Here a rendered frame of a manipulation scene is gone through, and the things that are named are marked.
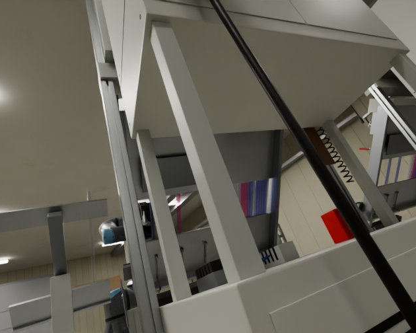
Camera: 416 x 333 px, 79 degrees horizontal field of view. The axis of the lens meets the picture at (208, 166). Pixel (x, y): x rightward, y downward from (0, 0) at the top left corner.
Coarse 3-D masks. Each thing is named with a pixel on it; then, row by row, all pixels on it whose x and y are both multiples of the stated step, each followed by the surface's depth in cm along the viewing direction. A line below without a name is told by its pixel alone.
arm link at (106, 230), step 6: (108, 222) 150; (114, 222) 154; (102, 228) 143; (108, 228) 121; (114, 228) 121; (120, 228) 121; (102, 234) 118; (108, 234) 117; (114, 234) 118; (120, 234) 120; (108, 240) 117; (114, 240) 119; (120, 240) 120
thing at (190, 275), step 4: (264, 248) 128; (268, 248) 128; (260, 252) 125; (188, 272) 111; (192, 272) 111; (188, 276) 108; (192, 276) 108; (160, 280) 106; (164, 280) 106; (188, 280) 107; (156, 284) 104; (160, 284) 103; (164, 284) 103; (168, 284) 103; (156, 288) 101
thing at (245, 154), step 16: (128, 128) 87; (128, 144) 89; (160, 144) 94; (176, 144) 96; (224, 144) 106; (240, 144) 109; (256, 144) 113; (272, 144) 117; (160, 160) 91; (176, 160) 94; (224, 160) 107; (240, 160) 111; (256, 160) 115; (272, 160) 119; (144, 176) 90; (176, 176) 95; (192, 176) 98; (240, 176) 113; (256, 176) 117; (144, 192) 95; (176, 192) 101
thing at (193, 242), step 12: (252, 216) 121; (264, 216) 124; (204, 228) 110; (252, 228) 122; (264, 228) 126; (156, 240) 101; (180, 240) 106; (192, 240) 109; (204, 240) 111; (264, 240) 128; (156, 252) 102; (192, 252) 110; (204, 252) 113; (216, 252) 116; (192, 264) 111; (204, 264) 114
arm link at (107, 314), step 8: (120, 288) 145; (112, 296) 139; (120, 296) 141; (128, 296) 142; (112, 304) 138; (120, 304) 139; (128, 304) 141; (104, 312) 138; (112, 312) 136; (120, 312) 137
